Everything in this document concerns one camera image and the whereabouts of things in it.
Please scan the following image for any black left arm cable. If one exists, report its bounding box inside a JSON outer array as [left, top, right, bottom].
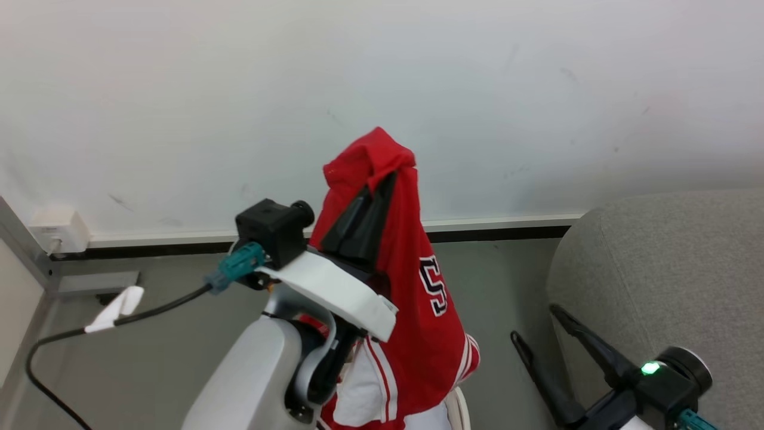
[[25, 283, 213, 430]]

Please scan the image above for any white black wall baseboard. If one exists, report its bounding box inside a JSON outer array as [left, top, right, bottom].
[[50, 210, 589, 261]]

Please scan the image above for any grey fabric sofa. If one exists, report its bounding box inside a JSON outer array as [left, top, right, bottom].
[[546, 189, 764, 430]]

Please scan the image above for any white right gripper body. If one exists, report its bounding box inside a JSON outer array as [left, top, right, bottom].
[[561, 385, 681, 430]]

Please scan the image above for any white wall outlet box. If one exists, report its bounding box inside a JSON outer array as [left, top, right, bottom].
[[27, 207, 91, 255]]

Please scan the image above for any red white sports jersey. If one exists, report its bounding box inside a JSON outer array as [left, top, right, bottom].
[[298, 127, 482, 430]]

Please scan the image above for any beige partition panel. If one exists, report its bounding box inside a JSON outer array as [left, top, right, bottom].
[[0, 239, 46, 389]]

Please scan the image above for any teal left cable connector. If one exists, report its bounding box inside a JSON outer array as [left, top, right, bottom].
[[204, 241, 267, 294]]

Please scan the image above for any white plastic laundry basket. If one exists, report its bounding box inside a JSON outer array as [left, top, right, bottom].
[[444, 386, 472, 430]]

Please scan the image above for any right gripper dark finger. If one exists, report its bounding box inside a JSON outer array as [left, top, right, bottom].
[[510, 330, 587, 428], [549, 303, 644, 390]]

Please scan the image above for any teal right cable connector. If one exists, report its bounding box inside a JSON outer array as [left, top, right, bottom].
[[677, 408, 720, 430]]

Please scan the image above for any white tape tag on cable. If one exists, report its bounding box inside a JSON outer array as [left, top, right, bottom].
[[84, 285, 146, 334]]

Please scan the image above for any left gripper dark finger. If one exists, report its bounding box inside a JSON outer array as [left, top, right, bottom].
[[321, 185, 375, 256], [353, 171, 398, 272]]

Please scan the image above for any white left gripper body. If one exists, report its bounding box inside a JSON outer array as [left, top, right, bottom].
[[255, 250, 399, 343]]

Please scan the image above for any teal cable connector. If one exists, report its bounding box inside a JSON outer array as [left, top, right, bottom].
[[677, 408, 720, 430], [204, 241, 267, 294]]

